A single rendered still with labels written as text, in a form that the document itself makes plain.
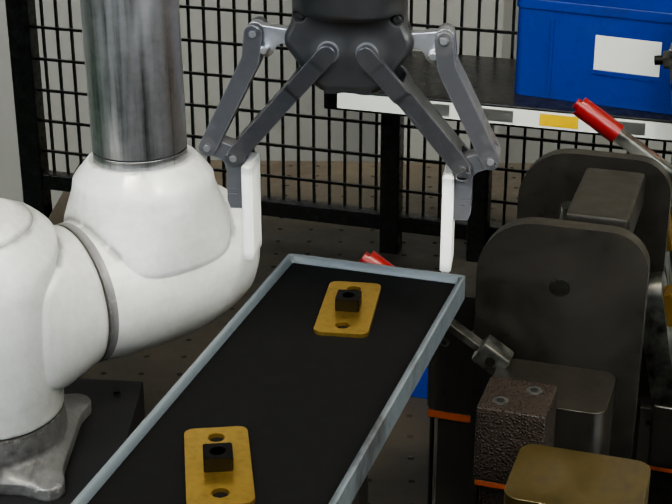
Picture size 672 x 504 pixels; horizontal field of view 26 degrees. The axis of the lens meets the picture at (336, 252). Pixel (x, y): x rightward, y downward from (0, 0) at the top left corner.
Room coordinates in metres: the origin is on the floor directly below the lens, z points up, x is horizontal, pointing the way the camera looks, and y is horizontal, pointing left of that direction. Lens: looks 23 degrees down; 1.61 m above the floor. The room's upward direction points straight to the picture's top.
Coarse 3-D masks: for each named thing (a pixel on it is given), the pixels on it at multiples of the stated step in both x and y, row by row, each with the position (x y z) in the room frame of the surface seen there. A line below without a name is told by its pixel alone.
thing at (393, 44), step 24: (312, 0) 0.90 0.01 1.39; (336, 0) 0.89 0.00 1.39; (360, 0) 0.89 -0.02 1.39; (384, 0) 0.90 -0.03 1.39; (312, 24) 0.92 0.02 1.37; (336, 24) 0.92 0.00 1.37; (360, 24) 0.92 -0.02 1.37; (384, 24) 0.91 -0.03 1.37; (408, 24) 0.93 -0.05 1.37; (288, 48) 0.92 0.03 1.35; (312, 48) 0.92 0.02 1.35; (336, 48) 0.92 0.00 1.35; (384, 48) 0.91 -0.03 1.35; (408, 48) 0.91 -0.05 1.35; (336, 72) 0.92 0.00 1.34; (360, 72) 0.91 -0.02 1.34
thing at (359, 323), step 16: (336, 288) 0.96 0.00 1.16; (352, 288) 0.96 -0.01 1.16; (368, 288) 0.96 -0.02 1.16; (336, 304) 0.92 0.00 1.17; (352, 304) 0.92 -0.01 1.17; (368, 304) 0.93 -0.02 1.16; (320, 320) 0.91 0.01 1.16; (336, 320) 0.91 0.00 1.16; (352, 320) 0.91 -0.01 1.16; (368, 320) 0.91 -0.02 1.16; (336, 336) 0.89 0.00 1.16; (352, 336) 0.88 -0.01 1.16
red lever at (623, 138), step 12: (576, 108) 1.46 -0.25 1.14; (588, 108) 1.45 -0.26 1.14; (600, 108) 1.46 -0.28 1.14; (588, 120) 1.45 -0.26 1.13; (600, 120) 1.44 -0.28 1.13; (612, 120) 1.45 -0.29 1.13; (600, 132) 1.44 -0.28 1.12; (612, 132) 1.44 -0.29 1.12; (624, 132) 1.44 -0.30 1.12; (624, 144) 1.44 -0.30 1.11; (636, 144) 1.44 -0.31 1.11; (648, 156) 1.43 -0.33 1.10; (660, 156) 1.44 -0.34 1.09
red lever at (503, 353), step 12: (372, 252) 1.03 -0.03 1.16; (384, 264) 1.03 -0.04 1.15; (456, 324) 1.01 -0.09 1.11; (456, 336) 1.01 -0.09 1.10; (468, 336) 1.01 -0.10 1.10; (492, 336) 1.01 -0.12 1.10; (480, 348) 1.00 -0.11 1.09; (492, 348) 1.00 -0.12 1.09; (504, 348) 1.00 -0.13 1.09; (480, 360) 1.00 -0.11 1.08; (492, 360) 0.99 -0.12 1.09; (504, 360) 0.99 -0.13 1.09; (492, 372) 0.99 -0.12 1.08
